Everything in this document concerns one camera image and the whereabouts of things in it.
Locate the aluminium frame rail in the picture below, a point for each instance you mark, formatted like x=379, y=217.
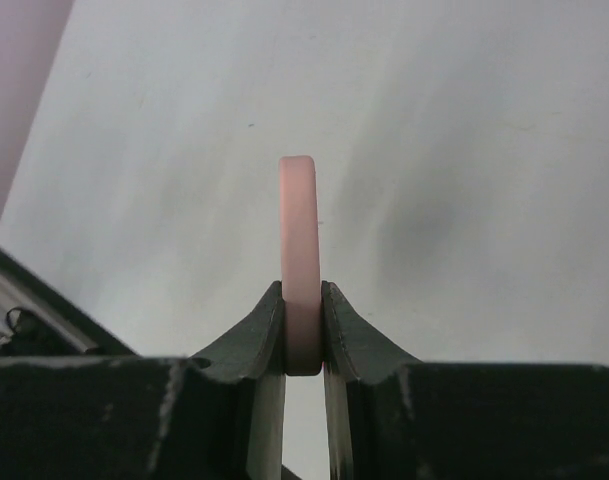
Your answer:
x=38, y=320

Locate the pink cased smartphone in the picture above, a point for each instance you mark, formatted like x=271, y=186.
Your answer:
x=300, y=266

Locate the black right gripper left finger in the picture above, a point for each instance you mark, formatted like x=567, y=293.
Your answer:
x=215, y=415

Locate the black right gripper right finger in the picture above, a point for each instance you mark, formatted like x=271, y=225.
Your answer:
x=393, y=416

